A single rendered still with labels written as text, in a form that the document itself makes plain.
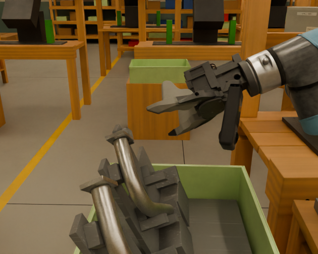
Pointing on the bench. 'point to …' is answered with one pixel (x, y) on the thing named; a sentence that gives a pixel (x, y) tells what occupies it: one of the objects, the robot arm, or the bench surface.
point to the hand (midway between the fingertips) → (159, 126)
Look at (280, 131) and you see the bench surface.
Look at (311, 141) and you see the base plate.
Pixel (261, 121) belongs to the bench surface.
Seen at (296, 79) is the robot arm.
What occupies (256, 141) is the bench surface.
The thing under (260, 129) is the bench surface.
